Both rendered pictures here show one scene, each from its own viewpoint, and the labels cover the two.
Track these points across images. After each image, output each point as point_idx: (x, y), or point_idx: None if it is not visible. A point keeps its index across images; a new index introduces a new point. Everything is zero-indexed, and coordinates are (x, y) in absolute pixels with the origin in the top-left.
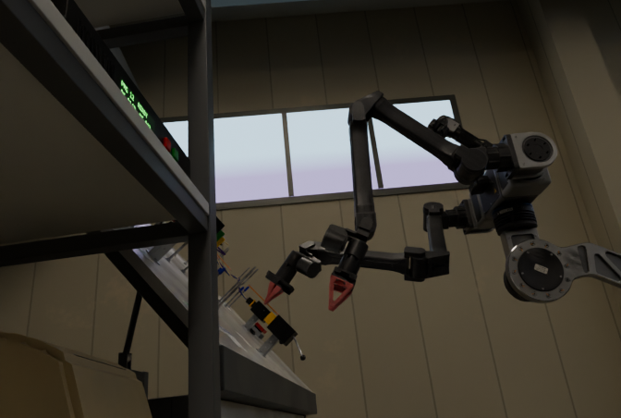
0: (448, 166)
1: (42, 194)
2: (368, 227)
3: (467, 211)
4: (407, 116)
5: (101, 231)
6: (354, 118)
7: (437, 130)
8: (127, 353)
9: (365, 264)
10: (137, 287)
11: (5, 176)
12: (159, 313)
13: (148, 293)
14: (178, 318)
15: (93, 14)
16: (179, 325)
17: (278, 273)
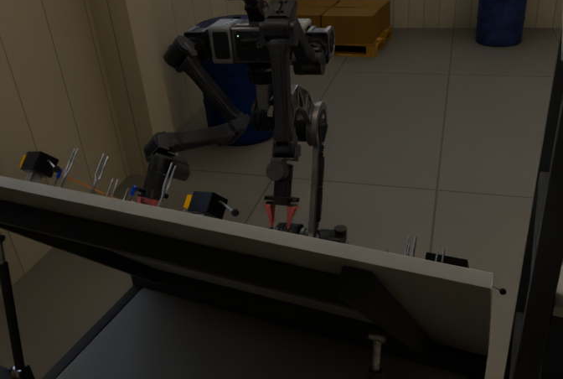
0: (298, 64)
1: None
2: (300, 153)
3: (205, 45)
4: (300, 25)
5: (488, 347)
6: (295, 44)
7: None
8: (24, 365)
9: (204, 145)
10: (424, 349)
11: None
12: (426, 352)
13: (426, 346)
14: (429, 345)
15: None
16: (429, 348)
17: (157, 187)
